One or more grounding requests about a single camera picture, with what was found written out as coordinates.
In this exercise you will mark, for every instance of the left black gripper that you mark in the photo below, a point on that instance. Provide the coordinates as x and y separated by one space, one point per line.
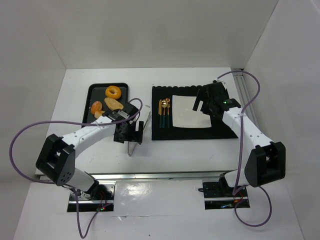
131 133

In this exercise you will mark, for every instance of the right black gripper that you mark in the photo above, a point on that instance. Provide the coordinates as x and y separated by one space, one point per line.
205 100

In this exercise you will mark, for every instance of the round orange-topped bun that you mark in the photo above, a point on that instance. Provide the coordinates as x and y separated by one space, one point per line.
96 106

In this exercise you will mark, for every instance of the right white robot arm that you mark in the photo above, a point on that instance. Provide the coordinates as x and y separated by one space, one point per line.
263 161

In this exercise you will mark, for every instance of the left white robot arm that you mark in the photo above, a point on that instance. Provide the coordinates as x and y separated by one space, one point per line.
57 158

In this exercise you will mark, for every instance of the oval golden bread roll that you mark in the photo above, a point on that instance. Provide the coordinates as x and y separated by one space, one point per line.
113 104

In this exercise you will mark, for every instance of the white square plate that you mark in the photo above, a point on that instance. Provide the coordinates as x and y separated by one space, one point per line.
183 115

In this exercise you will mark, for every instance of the black placemat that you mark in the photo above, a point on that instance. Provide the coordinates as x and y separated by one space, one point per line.
218 129

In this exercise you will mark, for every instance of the orange glazed donut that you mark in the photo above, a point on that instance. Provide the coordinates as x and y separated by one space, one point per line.
113 92

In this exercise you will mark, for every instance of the black baking tray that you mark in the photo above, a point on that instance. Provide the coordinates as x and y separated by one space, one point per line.
96 92

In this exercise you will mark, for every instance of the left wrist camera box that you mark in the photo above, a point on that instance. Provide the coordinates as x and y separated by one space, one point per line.
128 113

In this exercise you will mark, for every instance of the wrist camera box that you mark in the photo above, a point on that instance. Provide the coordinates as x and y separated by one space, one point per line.
128 113
229 104

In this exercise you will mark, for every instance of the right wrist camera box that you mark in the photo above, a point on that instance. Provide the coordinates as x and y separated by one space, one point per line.
229 104

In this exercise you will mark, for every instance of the gold fork green handle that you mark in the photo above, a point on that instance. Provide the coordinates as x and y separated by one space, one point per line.
168 112

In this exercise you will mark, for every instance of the gold knife green handle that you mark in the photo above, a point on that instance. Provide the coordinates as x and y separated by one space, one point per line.
160 113

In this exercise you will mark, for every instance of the gold spoon green handle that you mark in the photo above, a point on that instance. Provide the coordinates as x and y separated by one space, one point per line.
164 105

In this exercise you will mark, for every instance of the aluminium rail right side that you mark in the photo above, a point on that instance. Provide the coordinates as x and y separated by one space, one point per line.
244 96

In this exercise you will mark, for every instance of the aluminium rail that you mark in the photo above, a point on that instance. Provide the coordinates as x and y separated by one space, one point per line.
155 176
244 96

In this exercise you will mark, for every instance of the aluminium rail front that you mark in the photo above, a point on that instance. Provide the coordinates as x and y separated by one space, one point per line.
155 176

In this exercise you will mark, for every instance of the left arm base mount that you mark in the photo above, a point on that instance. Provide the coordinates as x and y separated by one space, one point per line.
102 200

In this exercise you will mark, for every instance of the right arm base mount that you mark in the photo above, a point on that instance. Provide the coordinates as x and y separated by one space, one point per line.
219 196

